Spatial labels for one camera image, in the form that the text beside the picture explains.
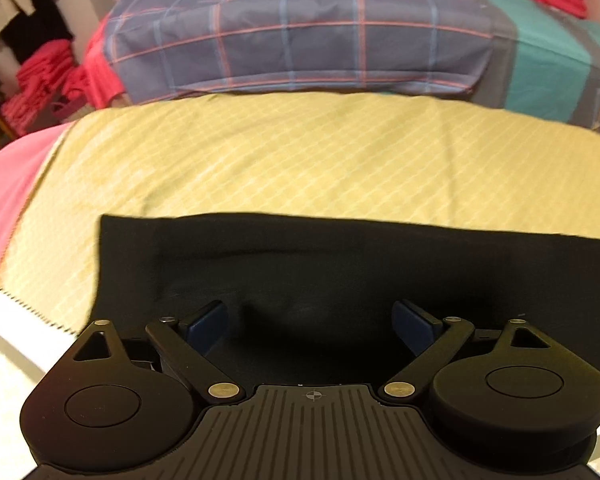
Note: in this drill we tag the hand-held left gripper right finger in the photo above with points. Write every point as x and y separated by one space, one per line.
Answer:
412 325

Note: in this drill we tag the pink bed sheet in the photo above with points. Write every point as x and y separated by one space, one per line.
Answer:
7 185

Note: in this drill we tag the teal and grey bedding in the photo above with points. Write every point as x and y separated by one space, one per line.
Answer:
545 60

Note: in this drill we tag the pile of red clothes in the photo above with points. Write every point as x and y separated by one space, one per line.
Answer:
45 80

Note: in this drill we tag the yellow patterned blanket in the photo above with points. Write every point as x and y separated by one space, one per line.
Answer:
305 155

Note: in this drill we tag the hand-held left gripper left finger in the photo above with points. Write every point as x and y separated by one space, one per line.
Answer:
207 325

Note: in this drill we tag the black pants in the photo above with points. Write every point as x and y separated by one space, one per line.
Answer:
330 270

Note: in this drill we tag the plaid folded quilt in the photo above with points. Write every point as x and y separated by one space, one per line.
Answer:
290 30

